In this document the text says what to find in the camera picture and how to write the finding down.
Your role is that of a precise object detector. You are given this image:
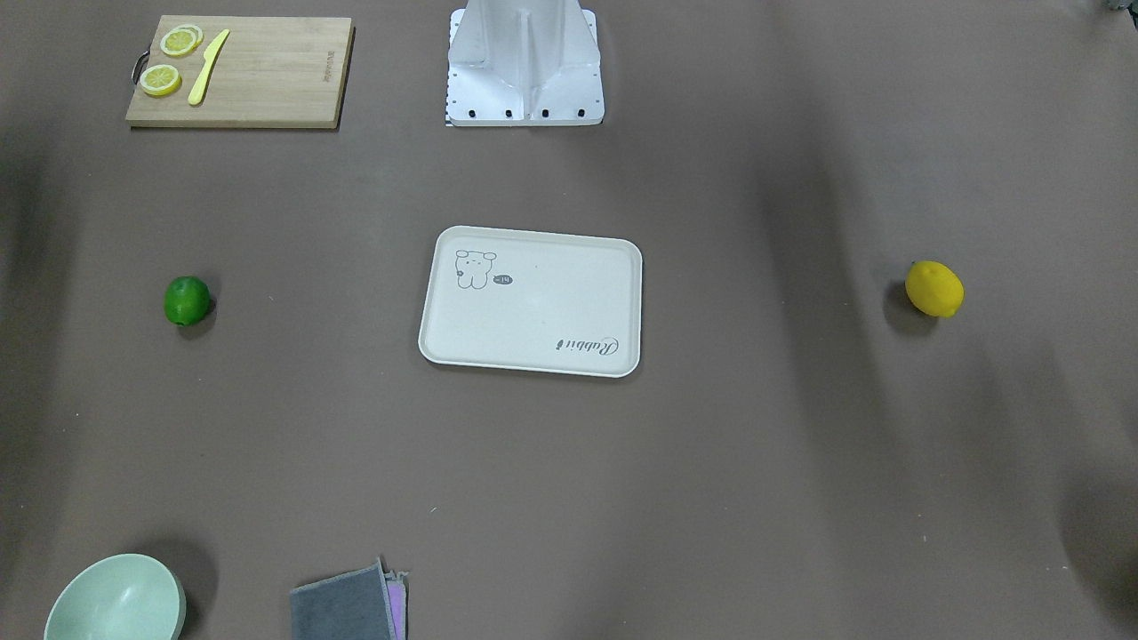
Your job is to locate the yellow lemon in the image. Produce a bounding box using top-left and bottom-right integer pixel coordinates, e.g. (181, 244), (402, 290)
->
(905, 260), (965, 317)

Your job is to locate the green lime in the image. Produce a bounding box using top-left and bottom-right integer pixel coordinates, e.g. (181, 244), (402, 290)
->
(163, 276), (212, 325)

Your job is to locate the cream rabbit print tray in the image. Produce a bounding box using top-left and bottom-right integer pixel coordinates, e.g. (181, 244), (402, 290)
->
(418, 224), (644, 380)

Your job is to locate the purple folded cloth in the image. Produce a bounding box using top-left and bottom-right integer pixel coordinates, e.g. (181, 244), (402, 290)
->
(385, 572), (409, 640)

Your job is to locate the grey folded cloth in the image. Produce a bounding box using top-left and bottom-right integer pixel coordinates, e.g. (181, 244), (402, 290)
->
(289, 563), (395, 639)

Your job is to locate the bamboo cutting board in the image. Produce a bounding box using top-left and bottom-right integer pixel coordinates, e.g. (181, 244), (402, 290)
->
(125, 13), (355, 130)

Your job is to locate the yellow plastic knife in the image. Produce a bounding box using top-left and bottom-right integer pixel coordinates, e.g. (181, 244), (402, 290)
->
(188, 28), (230, 107)

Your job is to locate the lemon slice lower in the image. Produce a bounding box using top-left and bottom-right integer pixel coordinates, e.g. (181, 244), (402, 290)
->
(137, 64), (182, 98)

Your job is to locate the lemon slice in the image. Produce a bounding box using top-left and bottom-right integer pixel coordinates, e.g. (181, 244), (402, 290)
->
(159, 24), (204, 58)
(137, 64), (182, 98)

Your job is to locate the lemon slice upper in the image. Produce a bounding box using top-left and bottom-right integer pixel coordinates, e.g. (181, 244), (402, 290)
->
(159, 24), (204, 58)

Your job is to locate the pale green bowl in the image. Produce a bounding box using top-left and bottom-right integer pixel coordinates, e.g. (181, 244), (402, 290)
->
(42, 553), (188, 639)

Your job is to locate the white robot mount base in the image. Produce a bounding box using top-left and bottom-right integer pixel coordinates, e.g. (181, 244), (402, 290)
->
(445, 1), (605, 128)

